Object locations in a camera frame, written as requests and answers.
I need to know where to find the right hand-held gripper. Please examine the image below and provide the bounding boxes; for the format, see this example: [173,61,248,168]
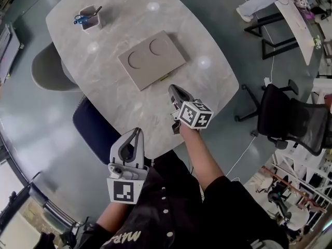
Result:
[168,85,214,135]

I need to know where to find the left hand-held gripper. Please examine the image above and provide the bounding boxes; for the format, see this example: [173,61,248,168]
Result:
[106,128,150,205]

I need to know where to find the grey box with drawer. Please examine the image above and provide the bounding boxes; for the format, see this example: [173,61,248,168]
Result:
[117,30,188,92]

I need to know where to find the person's left forearm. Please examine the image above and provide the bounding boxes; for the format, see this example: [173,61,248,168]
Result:
[96,202,136,232]

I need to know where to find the person's right forearm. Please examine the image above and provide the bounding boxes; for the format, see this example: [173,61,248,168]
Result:
[178,124,225,192]

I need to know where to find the dark blue chair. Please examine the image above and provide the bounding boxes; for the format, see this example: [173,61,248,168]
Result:
[72,94,123,166]

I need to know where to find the person's black jacket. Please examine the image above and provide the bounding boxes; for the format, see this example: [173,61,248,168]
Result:
[94,149,290,249]

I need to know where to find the grey shell chair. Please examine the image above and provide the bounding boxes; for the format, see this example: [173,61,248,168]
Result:
[31,41,81,93]

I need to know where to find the pale square pen holder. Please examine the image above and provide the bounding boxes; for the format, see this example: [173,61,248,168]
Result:
[78,5,103,34]

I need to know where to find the black mesh office chair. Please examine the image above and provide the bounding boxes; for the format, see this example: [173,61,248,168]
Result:
[234,79,332,157]

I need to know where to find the white side table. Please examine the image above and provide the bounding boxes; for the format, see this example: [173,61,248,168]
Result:
[274,0,325,66]

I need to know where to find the grey cabinet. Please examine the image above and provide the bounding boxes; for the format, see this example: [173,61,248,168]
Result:
[0,23,24,85]

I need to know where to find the white floor cable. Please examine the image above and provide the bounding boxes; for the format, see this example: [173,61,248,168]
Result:
[225,22,275,183]

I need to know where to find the black metal table frame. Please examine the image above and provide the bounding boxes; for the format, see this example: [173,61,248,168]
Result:
[243,11,299,61]

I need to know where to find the blue-handled scissors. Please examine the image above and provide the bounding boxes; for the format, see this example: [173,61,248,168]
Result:
[73,13,91,25]

